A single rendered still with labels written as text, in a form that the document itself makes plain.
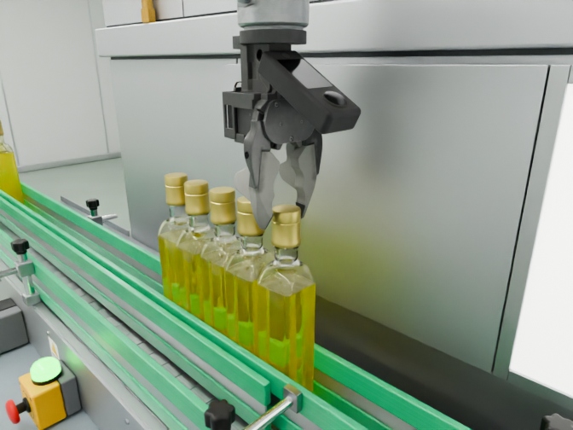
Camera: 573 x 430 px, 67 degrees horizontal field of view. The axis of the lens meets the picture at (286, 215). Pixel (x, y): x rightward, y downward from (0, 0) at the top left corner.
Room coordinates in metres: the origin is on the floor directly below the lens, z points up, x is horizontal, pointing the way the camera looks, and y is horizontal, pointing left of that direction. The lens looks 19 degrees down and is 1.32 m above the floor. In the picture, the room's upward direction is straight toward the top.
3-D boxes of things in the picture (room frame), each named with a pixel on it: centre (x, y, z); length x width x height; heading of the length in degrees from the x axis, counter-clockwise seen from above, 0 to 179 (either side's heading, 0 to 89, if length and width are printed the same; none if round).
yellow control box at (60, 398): (0.60, 0.40, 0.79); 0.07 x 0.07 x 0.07; 46
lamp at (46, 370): (0.60, 0.40, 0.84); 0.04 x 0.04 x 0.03
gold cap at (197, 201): (0.60, 0.13, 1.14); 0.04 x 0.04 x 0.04
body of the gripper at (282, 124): (0.50, 0.02, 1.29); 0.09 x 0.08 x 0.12; 40
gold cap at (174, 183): (0.64, 0.17, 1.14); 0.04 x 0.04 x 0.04
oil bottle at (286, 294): (0.48, 0.00, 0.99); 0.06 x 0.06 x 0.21; 46
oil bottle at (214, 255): (0.56, 0.09, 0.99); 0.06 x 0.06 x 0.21; 47
